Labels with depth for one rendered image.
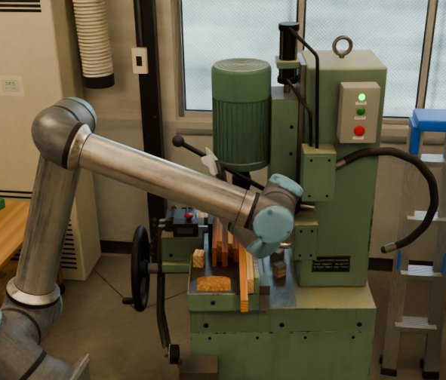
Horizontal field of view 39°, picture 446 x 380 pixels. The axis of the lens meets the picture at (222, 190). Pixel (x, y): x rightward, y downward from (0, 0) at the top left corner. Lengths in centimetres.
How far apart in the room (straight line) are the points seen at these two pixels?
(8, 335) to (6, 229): 144
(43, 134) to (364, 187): 95
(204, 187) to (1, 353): 70
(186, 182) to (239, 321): 68
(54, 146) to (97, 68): 176
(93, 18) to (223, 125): 146
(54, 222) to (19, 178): 175
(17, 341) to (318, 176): 92
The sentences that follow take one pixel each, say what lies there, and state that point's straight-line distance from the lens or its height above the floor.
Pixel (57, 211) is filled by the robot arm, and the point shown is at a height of 120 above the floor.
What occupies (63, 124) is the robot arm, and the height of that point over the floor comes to 148.
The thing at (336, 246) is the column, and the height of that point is 96.
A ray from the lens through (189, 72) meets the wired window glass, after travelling 338.
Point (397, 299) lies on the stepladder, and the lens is 285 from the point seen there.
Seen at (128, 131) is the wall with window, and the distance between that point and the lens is 348.
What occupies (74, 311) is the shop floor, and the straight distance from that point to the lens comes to 343.
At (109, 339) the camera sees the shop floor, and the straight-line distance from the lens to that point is 320.
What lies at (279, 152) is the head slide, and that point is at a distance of 189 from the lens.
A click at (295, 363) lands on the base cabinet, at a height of 59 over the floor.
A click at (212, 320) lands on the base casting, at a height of 76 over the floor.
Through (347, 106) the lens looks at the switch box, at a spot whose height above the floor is 143.
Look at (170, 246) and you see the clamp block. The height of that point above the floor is 93.
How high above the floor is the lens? 196
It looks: 25 degrees down
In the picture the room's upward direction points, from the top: 1 degrees counter-clockwise
